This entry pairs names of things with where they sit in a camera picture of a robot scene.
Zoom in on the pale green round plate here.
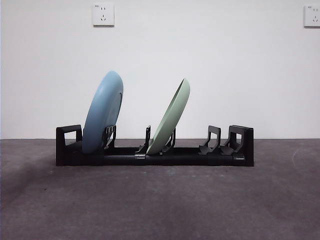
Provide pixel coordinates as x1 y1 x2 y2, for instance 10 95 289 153
146 77 192 156

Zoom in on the black plastic plate rack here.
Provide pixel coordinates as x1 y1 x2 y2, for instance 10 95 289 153
55 124 255 167

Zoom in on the light blue round plate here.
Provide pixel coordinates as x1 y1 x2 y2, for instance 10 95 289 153
81 70 125 154

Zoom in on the white wall socket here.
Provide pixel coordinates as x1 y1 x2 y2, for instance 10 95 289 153
93 3 116 28
303 4 320 28

